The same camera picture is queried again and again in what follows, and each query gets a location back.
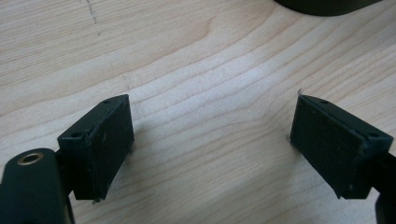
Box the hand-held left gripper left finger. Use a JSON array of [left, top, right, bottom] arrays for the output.
[[56, 93, 135, 202]]

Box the dark round object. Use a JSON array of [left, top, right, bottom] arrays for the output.
[[274, 0, 383, 17]]

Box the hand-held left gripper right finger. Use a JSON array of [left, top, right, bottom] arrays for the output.
[[290, 93, 394, 201]]

